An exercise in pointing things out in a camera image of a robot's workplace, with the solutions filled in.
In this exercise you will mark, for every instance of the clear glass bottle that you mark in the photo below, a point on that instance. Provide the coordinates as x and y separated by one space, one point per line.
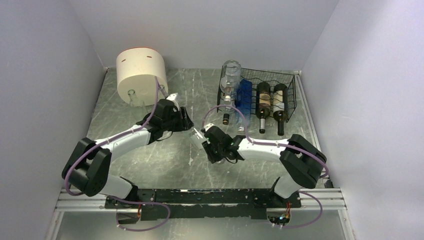
134 100

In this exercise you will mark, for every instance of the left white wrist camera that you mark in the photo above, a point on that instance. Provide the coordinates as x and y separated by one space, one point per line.
175 98

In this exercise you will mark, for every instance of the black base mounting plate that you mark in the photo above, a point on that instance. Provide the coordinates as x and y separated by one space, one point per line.
205 203

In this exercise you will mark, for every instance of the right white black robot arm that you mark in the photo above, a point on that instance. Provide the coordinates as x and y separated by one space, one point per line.
303 162

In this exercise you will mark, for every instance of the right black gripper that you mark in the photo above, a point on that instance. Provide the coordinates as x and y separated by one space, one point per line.
211 156

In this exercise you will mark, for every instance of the cream cylindrical container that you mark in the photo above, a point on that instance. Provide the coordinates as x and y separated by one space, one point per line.
139 69

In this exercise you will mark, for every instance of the clear bottle black gold label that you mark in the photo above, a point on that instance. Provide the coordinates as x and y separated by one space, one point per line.
226 111

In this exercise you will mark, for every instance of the black wire wine rack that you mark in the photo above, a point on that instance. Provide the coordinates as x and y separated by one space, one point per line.
272 78

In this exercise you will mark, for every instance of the olive wine bottle white label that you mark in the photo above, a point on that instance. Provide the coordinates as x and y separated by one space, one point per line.
280 113

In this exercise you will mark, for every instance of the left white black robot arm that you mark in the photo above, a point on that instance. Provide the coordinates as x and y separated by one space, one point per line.
88 167

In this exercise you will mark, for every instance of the clear bottle white cap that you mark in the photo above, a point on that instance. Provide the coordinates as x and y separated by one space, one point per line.
230 80

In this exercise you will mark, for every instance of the dark green wine bottle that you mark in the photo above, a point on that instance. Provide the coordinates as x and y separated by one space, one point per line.
263 104

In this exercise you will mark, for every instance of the clear bottle silver cap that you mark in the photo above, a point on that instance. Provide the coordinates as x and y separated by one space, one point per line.
197 139

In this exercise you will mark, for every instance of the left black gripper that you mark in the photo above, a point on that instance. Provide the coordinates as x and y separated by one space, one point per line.
185 123

